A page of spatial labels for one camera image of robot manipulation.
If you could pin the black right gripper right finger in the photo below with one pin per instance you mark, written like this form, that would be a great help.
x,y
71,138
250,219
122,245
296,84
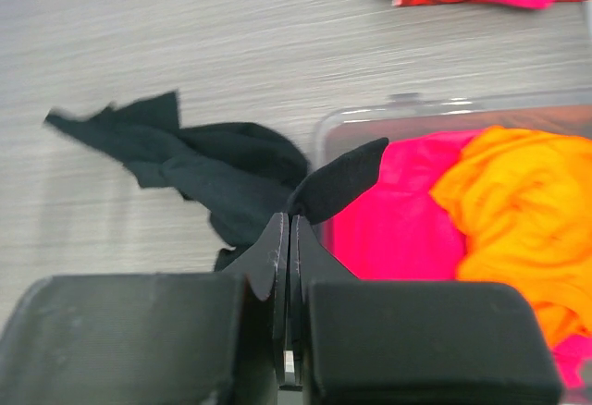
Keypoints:
x,y
412,342

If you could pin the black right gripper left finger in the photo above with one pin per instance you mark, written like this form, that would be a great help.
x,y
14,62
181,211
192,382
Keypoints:
x,y
186,338

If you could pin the black t shirt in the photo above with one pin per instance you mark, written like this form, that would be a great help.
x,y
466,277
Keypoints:
x,y
241,172

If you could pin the pink crumpled t shirt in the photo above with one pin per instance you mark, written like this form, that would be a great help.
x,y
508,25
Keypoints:
x,y
397,231

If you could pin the orange crumpled t shirt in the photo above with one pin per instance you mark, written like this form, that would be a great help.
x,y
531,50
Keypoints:
x,y
522,199

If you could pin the clear plastic bin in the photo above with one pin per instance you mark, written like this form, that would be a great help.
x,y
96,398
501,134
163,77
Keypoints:
x,y
348,130

